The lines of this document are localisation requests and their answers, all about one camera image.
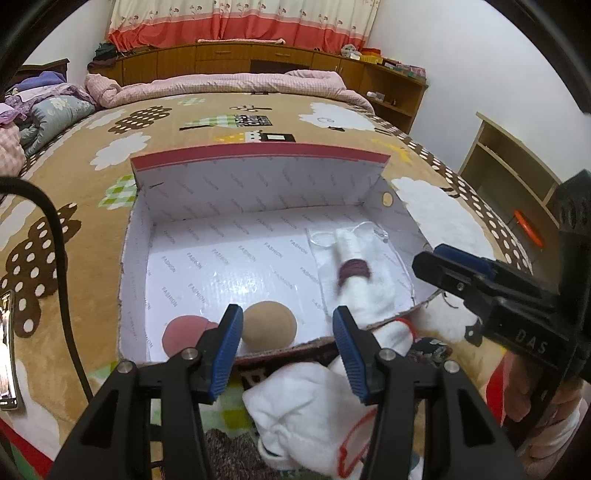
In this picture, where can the red and cream curtain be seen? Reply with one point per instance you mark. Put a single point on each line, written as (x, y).
(240, 23)

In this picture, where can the orange object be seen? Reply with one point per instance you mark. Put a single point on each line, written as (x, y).
(528, 228)

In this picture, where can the purple cloth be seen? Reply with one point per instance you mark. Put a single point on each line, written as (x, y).
(41, 81)

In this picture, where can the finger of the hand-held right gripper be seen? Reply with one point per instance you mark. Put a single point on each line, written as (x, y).
(466, 258)
(461, 286)

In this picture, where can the smartphone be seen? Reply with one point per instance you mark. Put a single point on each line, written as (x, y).
(9, 350)

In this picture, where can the dark speckled cloth piece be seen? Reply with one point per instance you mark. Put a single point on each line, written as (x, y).
(429, 350)

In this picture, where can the beige foam ball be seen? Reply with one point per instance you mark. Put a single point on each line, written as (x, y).
(270, 323)

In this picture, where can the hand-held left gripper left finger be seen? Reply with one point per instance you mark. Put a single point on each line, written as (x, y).
(226, 350)

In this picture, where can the pink checked cartoon quilt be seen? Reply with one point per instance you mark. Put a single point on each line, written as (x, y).
(9, 147)

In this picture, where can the red cardboard box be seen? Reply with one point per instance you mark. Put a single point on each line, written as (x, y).
(258, 230)

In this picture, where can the maroon knitted sock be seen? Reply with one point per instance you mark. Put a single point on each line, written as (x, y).
(226, 452)

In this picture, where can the dark clothes pile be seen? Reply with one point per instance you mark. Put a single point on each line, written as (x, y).
(104, 55)

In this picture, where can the pink checked duvet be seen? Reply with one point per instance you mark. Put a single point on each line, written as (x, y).
(231, 85)

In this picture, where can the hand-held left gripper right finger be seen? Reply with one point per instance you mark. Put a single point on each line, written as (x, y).
(353, 355)

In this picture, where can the pink foam ball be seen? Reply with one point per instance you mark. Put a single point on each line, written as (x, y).
(182, 334)

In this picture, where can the row of coloured boxes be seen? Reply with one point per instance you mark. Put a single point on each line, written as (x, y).
(397, 64)

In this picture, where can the long wooden cabinet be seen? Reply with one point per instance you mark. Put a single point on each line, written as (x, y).
(184, 57)

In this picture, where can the white towel with red loop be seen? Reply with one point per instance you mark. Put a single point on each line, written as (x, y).
(300, 406)
(392, 277)

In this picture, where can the white towel maroon band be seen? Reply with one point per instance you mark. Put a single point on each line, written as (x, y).
(351, 249)

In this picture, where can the light wooden shelf unit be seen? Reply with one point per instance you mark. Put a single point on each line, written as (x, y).
(508, 152)

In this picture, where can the wooden headboard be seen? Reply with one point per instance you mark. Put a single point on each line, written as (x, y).
(60, 67)

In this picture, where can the person's right hand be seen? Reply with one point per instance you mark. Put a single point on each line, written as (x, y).
(519, 387)

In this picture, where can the grey-blue quilt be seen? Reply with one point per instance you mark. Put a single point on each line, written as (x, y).
(55, 115)

